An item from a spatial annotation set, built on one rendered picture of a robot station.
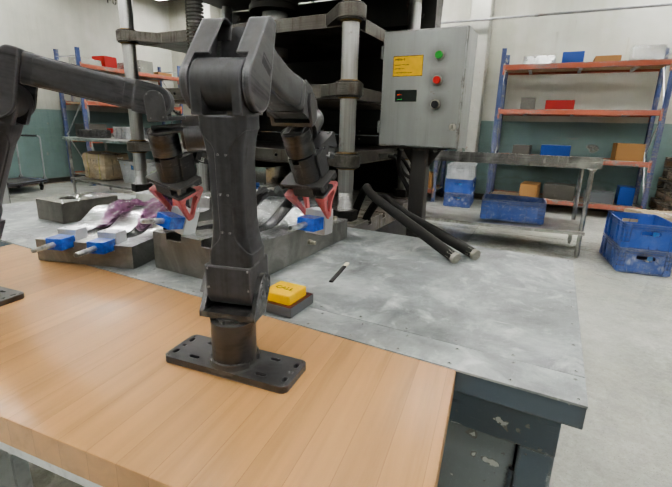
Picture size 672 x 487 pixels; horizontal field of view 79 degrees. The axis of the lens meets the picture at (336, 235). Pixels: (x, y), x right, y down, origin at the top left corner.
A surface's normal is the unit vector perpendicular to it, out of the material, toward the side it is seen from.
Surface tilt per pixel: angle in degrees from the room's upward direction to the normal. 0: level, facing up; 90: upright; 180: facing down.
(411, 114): 90
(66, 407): 0
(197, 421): 0
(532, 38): 90
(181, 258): 90
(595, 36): 90
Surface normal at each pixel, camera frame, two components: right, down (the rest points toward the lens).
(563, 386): 0.03, -0.97
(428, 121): -0.47, 0.22
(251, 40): -0.15, -0.45
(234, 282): -0.22, 0.29
